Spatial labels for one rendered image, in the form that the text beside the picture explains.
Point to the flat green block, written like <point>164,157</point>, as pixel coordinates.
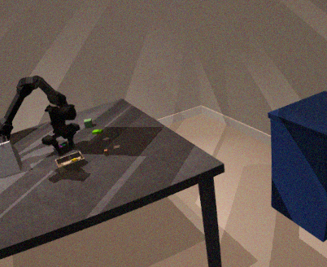
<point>97,131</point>

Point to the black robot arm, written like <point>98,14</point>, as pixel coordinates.
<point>25,87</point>

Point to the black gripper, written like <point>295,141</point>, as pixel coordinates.
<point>51,140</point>

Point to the small green cube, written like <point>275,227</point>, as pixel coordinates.
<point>88,123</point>

